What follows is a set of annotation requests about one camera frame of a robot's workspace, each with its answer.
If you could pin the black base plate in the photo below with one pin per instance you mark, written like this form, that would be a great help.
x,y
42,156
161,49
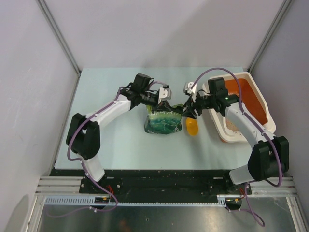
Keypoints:
x,y
120,181

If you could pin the green litter bag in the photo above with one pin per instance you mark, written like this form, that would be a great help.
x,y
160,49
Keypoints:
x,y
162,122

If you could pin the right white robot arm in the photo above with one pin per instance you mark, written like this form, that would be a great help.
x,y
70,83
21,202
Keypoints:
x,y
270,153

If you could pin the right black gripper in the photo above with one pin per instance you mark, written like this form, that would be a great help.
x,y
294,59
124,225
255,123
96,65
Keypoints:
x,y
195,105

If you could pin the clean litter grains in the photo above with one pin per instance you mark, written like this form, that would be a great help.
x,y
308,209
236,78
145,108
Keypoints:
x,y
231,128

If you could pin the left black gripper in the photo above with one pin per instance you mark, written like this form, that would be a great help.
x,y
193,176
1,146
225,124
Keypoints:
x,y
163,106

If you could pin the orange plastic scoop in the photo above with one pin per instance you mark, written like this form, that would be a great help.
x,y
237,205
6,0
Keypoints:
x,y
192,126

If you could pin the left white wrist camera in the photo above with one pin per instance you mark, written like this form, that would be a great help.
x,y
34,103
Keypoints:
x,y
165,93

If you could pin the white slotted cable duct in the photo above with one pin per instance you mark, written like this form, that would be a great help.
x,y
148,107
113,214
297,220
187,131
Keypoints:
x,y
99,201

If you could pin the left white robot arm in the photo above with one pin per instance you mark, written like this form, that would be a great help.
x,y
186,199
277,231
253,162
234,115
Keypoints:
x,y
83,139

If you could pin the black bag clip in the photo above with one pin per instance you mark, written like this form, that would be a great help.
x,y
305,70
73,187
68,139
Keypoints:
x,y
182,110

